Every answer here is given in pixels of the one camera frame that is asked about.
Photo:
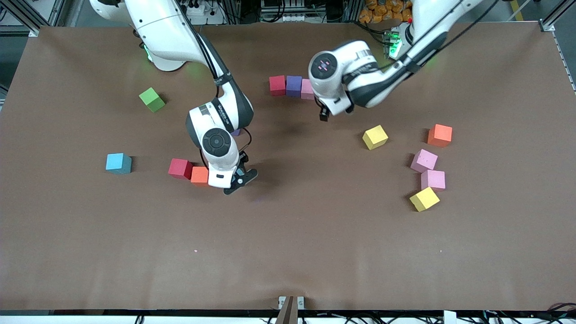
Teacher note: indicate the orange foam cube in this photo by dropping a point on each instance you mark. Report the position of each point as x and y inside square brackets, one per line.
[439, 135]
[199, 176]

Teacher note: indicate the purple foam cube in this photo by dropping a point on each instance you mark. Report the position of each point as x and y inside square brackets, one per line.
[236, 132]
[294, 85]

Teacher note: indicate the pink foam cube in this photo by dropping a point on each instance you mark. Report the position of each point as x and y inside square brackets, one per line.
[424, 160]
[307, 89]
[433, 180]

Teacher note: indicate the bag of orange fruits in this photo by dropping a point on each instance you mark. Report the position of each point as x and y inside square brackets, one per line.
[382, 11]

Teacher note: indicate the light blue foam cube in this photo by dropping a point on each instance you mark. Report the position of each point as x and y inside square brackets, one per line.
[118, 163]

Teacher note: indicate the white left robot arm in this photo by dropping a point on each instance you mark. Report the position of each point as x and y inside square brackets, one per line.
[337, 90]

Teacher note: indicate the red foam cube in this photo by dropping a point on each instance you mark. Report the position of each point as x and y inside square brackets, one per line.
[180, 168]
[277, 85]

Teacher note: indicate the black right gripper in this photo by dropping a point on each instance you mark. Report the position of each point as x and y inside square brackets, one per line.
[245, 158]

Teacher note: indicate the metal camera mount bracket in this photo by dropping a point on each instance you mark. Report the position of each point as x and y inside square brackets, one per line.
[290, 310]

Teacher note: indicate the brown table cover sheet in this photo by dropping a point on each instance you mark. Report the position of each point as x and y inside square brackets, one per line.
[288, 247]

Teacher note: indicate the aluminium frame post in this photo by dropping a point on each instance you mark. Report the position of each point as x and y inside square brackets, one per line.
[352, 11]
[232, 11]

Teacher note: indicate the aluminium frame profile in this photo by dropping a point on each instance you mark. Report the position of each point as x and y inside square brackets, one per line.
[548, 24]
[57, 11]

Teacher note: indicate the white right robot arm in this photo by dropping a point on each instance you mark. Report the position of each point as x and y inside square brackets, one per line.
[166, 31]

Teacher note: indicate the green foam cube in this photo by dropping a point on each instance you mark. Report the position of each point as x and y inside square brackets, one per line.
[152, 100]

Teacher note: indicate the yellow foam cube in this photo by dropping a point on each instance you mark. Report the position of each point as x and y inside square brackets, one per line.
[375, 137]
[424, 199]

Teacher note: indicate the white power strip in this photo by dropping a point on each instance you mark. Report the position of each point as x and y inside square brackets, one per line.
[213, 19]

